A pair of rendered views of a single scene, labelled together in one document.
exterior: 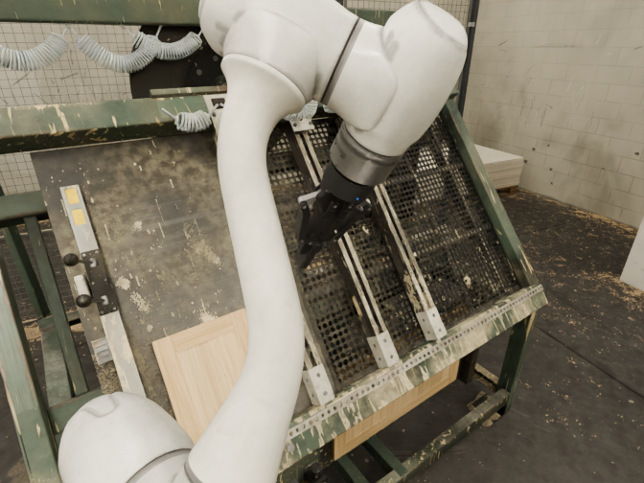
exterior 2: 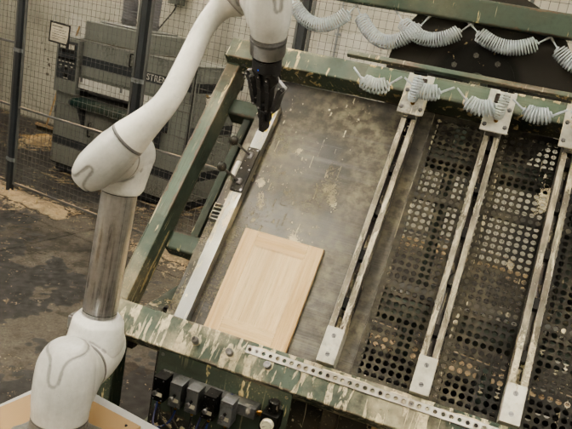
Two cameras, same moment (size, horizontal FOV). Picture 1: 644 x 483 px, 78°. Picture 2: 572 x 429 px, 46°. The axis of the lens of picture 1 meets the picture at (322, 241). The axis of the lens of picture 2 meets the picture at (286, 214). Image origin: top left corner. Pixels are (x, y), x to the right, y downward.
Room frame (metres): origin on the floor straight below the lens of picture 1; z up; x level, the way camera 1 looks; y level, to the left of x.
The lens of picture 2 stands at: (-0.42, -1.48, 1.96)
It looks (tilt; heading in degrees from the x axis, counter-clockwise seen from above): 15 degrees down; 52
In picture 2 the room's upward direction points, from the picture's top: 11 degrees clockwise
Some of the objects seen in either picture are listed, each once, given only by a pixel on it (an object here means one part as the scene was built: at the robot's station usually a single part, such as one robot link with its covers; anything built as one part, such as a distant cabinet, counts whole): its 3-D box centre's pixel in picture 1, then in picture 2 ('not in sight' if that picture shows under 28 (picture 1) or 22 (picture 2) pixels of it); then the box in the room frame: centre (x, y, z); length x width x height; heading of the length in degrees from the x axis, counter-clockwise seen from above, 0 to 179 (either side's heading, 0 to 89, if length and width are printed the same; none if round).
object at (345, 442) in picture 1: (404, 376); not in sight; (1.52, -0.42, 0.52); 0.90 x 0.02 x 0.55; 125
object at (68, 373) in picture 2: not in sight; (65, 377); (0.19, 0.11, 0.94); 0.18 x 0.16 x 0.22; 47
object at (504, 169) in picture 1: (431, 176); not in sight; (5.71, -1.62, 0.28); 2.45 x 1.03 x 0.56; 115
